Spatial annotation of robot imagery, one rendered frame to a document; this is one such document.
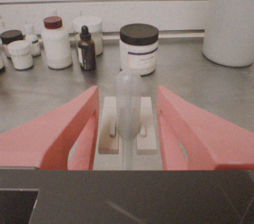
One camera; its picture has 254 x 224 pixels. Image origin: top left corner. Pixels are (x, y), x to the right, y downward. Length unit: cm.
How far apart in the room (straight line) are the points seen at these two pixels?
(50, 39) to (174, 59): 24
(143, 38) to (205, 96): 13
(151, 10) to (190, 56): 13
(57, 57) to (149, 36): 17
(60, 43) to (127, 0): 18
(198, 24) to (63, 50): 31
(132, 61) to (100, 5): 17
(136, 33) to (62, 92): 16
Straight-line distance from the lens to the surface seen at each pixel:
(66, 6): 53
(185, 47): 54
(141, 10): 54
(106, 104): 15
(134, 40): 39
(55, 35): 42
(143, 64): 41
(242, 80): 46
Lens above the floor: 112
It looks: 37 degrees down
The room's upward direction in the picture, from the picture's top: 1 degrees clockwise
